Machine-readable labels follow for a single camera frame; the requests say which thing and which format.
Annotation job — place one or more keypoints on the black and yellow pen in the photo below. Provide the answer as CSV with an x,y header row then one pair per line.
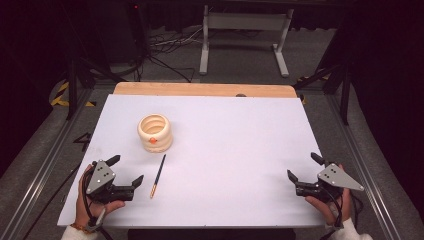
x,y
158,176

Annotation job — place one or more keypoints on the aluminium floor rail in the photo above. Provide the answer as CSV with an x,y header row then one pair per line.
x,y
43,166
366,166

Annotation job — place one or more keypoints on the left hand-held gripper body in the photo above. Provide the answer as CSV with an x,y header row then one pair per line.
x,y
100,176

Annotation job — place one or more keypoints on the person's left hand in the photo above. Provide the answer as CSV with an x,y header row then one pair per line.
x,y
85,210

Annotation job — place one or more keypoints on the cream ribbed pen holder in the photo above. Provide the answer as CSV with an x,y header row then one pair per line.
x,y
160,144

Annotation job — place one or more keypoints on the black computer tower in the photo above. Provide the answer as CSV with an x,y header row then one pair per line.
x,y
130,30

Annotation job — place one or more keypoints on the black tripod stand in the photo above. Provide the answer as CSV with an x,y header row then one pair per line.
x,y
72,86
345,93

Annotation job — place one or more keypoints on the grey metal stand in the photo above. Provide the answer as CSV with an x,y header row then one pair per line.
x,y
245,20

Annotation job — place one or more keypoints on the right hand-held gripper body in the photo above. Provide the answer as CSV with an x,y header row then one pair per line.
x,y
336,178

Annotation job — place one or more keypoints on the wooden table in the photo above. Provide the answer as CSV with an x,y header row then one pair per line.
x,y
200,89

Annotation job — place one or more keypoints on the person's right hand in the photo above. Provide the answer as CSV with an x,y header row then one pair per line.
x,y
333,211

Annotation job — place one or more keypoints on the white table cover sheet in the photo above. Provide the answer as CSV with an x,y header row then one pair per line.
x,y
233,150

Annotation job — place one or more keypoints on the yellow black floor tape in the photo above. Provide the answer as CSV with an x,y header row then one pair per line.
x,y
61,96

